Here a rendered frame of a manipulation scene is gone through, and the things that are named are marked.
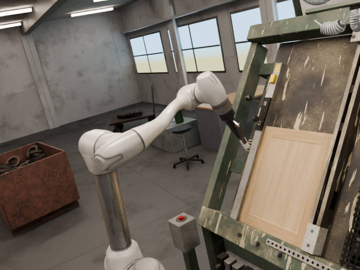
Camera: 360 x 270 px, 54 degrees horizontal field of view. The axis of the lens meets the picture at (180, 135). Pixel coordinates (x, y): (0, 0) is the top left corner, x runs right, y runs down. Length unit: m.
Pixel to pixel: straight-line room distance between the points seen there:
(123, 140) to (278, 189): 0.94
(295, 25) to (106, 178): 1.34
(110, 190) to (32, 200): 3.31
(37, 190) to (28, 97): 6.94
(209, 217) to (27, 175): 2.98
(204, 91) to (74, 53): 10.24
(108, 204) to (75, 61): 10.31
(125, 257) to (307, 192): 0.92
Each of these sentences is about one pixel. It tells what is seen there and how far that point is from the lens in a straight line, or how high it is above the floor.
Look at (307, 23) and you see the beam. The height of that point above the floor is 1.87.
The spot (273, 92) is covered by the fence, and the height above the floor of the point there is 1.52.
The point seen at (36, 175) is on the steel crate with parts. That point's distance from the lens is 4.76.
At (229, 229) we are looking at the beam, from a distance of 2.08.
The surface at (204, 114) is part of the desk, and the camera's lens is 5.82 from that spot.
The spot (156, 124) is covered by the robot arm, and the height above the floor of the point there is 1.63.
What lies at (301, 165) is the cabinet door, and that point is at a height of 1.20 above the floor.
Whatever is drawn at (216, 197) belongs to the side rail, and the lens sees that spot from 2.26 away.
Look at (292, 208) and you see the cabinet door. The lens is 1.88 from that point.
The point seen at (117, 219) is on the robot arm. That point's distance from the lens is 1.60.
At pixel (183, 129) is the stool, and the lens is 5.26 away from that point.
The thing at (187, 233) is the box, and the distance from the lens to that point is 2.11.
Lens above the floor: 1.96
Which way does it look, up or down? 16 degrees down
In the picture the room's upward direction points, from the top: 12 degrees counter-clockwise
